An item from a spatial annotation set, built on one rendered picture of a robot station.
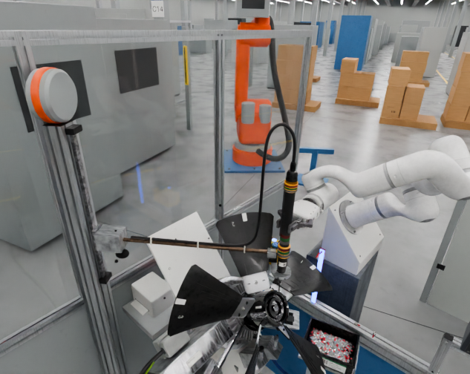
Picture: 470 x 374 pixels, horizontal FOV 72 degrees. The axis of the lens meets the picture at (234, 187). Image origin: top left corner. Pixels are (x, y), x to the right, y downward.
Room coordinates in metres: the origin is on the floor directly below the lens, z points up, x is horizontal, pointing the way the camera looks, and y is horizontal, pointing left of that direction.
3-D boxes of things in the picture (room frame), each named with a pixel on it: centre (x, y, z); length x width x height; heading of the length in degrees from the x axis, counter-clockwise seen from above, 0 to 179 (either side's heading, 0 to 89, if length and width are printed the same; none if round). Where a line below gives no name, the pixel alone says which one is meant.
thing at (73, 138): (0.96, 0.50, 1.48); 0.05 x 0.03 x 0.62; 174
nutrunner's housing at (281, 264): (0.89, -0.17, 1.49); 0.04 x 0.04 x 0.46
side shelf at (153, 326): (1.16, 0.32, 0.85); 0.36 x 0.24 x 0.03; 139
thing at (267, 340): (0.87, -0.15, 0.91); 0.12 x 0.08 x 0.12; 49
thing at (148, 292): (1.13, 0.39, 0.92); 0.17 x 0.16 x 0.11; 49
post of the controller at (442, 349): (0.82, -0.81, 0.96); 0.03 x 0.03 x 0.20; 49
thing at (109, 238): (0.95, 0.45, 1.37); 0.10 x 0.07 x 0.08; 84
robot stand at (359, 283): (1.46, -0.62, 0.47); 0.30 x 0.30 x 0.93; 51
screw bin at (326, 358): (0.93, -0.43, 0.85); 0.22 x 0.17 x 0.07; 65
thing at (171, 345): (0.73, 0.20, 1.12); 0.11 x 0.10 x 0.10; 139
